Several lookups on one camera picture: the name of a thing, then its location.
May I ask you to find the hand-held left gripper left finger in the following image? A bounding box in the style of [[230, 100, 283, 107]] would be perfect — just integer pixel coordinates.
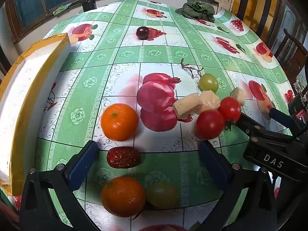
[[19, 140, 101, 231]]

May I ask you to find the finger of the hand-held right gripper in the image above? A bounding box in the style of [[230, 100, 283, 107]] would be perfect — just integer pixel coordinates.
[[269, 108, 300, 131], [234, 113, 293, 142]]

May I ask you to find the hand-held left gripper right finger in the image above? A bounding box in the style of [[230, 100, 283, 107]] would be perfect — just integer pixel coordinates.
[[198, 140, 278, 231]]

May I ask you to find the red cherry tomato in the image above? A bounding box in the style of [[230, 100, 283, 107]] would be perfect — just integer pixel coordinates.
[[195, 110, 225, 140], [218, 97, 242, 123]]

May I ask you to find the red date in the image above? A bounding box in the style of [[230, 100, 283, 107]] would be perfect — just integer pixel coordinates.
[[106, 146, 141, 169]]

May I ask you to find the orange mandarin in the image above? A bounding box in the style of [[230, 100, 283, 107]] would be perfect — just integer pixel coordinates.
[[100, 103, 139, 141], [100, 176, 146, 218]]

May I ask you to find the green grape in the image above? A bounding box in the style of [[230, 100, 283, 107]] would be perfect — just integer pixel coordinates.
[[146, 182, 180, 208], [198, 73, 219, 93]]

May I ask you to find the brown grape stem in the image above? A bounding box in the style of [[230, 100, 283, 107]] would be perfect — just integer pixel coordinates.
[[180, 59, 204, 79]]

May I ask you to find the white foam box yellow tape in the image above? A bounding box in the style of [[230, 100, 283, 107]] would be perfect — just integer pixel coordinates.
[[0, 32, 71, 196]]

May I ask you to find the green tomato calyx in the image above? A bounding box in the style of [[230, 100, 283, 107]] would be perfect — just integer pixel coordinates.
[[224, 119, 237, 131]]

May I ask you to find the dark wooden chair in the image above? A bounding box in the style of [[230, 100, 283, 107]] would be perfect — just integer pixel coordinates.
[[274, 0, 308, 85]]

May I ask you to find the green fruit-print tablecloth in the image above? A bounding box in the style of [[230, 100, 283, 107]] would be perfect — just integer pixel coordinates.
[[7, 0, 297, 231]]

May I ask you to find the yellow black striped curtain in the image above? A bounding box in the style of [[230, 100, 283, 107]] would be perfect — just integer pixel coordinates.
[[231, 0, 282, 36]]

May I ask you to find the green leafy vegetable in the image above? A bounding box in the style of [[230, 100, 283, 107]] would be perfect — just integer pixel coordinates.
[[175, 0, 216, 23]]

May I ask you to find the dark purple grape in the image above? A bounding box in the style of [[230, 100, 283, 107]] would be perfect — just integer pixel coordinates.
[[136, 26, 150, 39]]

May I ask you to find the green cloth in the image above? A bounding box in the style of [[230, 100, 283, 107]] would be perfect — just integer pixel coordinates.
[[52, 3, 73, 15]]

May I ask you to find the small black device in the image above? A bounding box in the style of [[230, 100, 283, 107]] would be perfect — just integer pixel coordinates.
[[82, 0, 97, 12]]

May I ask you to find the wooden framed window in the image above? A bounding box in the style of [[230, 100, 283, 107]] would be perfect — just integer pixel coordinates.
[[5, 0, 217, 44]]

